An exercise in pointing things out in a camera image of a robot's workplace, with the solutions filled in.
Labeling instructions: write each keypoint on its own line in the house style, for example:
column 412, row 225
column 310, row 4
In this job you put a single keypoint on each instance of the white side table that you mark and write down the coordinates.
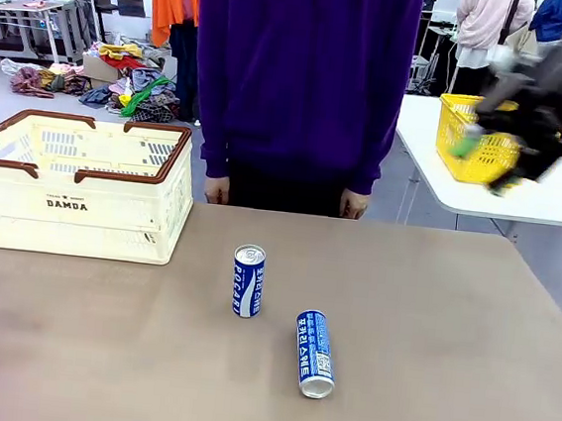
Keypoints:
column 462, row 193

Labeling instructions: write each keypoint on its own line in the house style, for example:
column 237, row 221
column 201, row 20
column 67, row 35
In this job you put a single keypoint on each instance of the red cloth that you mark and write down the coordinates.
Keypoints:
column 121, row 62

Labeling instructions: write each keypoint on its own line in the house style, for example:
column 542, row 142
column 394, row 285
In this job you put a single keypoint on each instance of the person in purple sweater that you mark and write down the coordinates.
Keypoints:
column 305, row 63

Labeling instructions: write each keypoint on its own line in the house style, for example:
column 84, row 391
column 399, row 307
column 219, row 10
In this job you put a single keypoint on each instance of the white side table leg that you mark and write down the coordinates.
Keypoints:
column 408, row 193

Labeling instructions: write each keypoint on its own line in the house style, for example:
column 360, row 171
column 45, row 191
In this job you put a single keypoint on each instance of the blue plaid cloth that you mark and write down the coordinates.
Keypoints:
column 146, row 79

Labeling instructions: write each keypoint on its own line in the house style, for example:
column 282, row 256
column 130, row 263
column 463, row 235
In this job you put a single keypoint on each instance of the person's right forearm purple sleeve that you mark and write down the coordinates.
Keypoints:
column 217, row 139

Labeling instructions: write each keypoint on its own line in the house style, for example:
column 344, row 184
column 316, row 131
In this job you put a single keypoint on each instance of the white crumpled cloth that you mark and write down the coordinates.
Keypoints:
column 12, row 66

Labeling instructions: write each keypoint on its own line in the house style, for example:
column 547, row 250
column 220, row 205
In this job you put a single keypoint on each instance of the dark checked cloth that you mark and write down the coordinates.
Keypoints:
column 159, row 106

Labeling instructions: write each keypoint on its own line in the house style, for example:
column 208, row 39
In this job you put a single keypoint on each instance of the yellow plastic basket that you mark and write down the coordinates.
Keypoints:
column 456, row 123

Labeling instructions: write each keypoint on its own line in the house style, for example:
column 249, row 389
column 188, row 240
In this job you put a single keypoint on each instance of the person in blue jacket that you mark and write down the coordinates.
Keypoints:
column 558, row 18

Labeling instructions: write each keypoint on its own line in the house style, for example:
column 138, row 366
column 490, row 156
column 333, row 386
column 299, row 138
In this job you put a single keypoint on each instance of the pink plaid cloth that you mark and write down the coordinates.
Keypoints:
column 29, row 82

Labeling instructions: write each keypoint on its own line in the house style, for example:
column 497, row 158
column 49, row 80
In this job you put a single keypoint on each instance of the pile of colourful clothes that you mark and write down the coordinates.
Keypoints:
column 145, row 93

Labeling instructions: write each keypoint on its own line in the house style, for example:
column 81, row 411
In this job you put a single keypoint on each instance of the person in pink sweater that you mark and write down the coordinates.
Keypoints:
column 483, row 26

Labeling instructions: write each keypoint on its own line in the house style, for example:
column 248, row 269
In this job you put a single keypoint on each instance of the person's left hand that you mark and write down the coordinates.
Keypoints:
column 353, row 205

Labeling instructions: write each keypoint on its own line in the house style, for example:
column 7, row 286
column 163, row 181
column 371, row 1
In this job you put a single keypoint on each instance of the blue Pocari drink can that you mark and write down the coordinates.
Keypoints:
column 314, row 353
column 248, row 287

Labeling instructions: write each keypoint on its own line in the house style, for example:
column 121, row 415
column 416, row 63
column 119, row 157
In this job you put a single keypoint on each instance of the grey background workbench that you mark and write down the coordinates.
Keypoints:
column 25, row 22

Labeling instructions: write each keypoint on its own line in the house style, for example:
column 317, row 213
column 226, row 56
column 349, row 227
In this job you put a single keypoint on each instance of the person's left forearm purple sleeve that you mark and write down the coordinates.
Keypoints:
column 372, row 154

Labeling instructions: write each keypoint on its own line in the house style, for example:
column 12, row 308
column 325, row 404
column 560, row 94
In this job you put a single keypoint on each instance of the yellow cloth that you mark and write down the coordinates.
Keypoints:
column 119, row 50

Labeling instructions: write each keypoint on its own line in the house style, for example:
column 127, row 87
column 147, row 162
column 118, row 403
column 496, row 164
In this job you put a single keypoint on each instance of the person with orange garment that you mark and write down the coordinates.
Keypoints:
column 179, row 1

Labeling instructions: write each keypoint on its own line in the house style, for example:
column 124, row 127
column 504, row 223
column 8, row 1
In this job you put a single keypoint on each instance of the person's right hand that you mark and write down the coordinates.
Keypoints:
column 217, row 190

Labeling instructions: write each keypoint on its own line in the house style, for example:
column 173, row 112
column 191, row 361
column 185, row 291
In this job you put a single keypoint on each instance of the cardboard box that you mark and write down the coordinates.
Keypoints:
column 98, row 69

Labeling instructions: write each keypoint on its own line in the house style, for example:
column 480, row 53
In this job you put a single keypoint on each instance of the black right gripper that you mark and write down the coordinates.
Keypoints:
column 533, row 125

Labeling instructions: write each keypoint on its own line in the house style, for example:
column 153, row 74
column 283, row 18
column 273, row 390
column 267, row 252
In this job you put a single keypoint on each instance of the black trousers of person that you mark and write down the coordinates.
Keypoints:
column 283, row 191

